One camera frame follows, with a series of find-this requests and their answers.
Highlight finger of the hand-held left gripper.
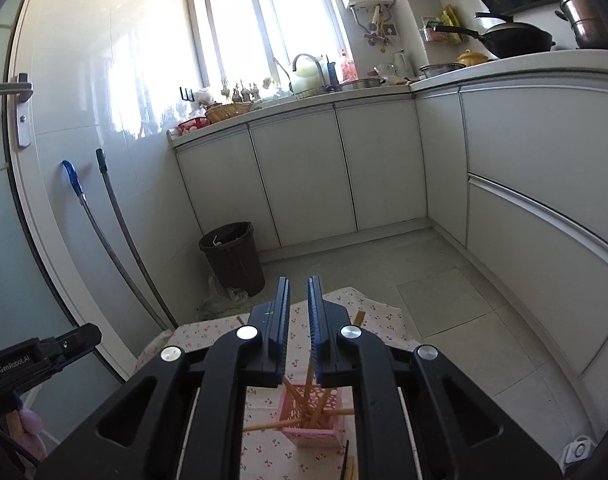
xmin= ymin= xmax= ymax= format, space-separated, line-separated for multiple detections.
xmin=41 ymin=323 xmax=103 ymax=362

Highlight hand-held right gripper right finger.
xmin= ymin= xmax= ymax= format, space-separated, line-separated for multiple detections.
xmin=307 ymin=275 xmax=562 ymax=480

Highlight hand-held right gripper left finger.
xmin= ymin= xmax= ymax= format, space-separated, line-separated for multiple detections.
xmin=34 ymin=276 xmax=291 ymax=480

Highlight bundle of wooden chopsticks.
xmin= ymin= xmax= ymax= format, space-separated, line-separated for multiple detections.
xmin=236 ymin=310 xmax=366 ymax=480

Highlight pink perforated utensil holder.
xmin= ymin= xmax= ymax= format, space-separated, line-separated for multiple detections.
xmin=276 ymin=382 xmax=346 ymax=450

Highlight cherry print tablecloth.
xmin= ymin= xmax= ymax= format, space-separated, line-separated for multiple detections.
xmin=134 ymin=286 xmax=420 ymax=480

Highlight green plastic bag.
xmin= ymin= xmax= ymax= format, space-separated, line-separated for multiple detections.
xmin=199 ymin=275 xmax=251 ymax=322

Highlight brown trash bin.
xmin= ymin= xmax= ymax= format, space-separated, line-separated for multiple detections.
xmin=199 ymin=221 xmax=266 ymax=297

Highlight white sink base cabinet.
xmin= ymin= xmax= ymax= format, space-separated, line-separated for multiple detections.
xmin=171 ymin=97 xmax=431 ymax=252

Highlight wicker basket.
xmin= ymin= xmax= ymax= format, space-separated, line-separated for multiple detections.
xmin=204 ymin=101 xmax=256 ymax=125

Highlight row of small figurines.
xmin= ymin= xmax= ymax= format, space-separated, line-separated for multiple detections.
xmin=219 ymin=80 xmax=275 ymax=104

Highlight steel basin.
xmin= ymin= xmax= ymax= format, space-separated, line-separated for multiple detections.
xmin=334 ymin=77 xmax=387 ymax=92

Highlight white plastic jug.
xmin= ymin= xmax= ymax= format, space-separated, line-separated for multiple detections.
xmin=289 ymin=57 xmax=327 ymax=93

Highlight steel kitchen faucet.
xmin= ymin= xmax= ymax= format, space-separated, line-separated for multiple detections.
xmin=291 ymin=53 xmax=331 ymax=93

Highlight white drawer base cabinet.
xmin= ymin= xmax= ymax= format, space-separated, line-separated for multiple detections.
xmin=414 ymin=72 xmax=608 ymax=377

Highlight white kettle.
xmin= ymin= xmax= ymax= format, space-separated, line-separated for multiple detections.
xmin=394 ymin=50 xmax=416 ymax=79

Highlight metal bowl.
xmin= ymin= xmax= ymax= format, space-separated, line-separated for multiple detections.
xmin=418 ymin=62 xmax=467 ymax=80

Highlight small white device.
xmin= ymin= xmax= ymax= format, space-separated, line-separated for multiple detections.
xmin=559 ymin=435 xmax=596 ymax=466

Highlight kitchen window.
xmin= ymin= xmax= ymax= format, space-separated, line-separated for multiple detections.
xmin=186 ymin=0 xmax=351 ymax=92

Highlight water pipes and valves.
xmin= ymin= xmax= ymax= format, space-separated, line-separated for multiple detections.
xmin=351 ymin=5 xmax=401 ymax=54

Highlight orange clay pot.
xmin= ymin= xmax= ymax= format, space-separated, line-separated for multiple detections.
xmin=456 ymin=49 xmax=490 ymax=67

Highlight white kitchen countertop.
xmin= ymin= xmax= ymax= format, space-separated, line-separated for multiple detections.
xmin=166 ymin=50 xmax=608 ymax=149

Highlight black wok with lid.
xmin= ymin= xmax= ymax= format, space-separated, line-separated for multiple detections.
xmin=431 ymin=11 xmax=556 ymax=59

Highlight steel stock pot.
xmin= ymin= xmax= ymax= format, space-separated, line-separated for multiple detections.
xmin=555 ymin=0 xmax=608 ymax=51

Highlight blue handled mop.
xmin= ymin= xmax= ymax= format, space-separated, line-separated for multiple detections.
xmin=61 ymin=160 xmax=171 ymax=332

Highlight silver door handle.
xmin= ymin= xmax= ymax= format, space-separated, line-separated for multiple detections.
xmin=0 ymin=74 xmax=35 ymax=149

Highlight wall rack with yellow cloth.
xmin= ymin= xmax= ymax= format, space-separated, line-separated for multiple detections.
xmin=421 ymin=4 xmax=466 ymax=47

